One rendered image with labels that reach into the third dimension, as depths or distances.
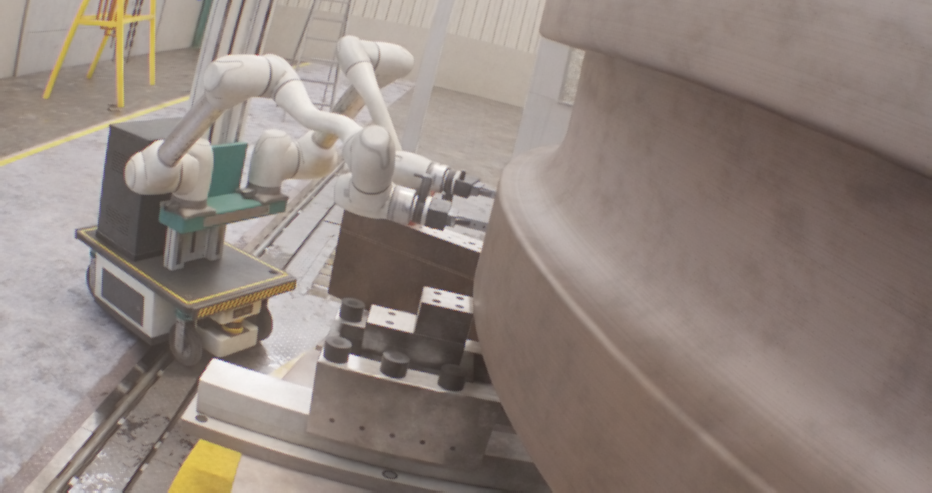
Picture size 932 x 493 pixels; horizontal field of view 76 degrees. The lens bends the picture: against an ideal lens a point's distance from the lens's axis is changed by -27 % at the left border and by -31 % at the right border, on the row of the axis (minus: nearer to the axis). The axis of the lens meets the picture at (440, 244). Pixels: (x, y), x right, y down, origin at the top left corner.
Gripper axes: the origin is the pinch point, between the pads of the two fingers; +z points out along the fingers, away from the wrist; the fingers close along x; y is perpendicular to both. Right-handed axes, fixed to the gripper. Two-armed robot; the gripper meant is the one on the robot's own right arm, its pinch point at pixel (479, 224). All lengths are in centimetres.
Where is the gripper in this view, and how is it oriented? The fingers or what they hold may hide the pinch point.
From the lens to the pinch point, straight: 210.1
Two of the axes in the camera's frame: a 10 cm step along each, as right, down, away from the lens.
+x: -1.0, 2.6, -9.6
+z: 9.7, 2.5, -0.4
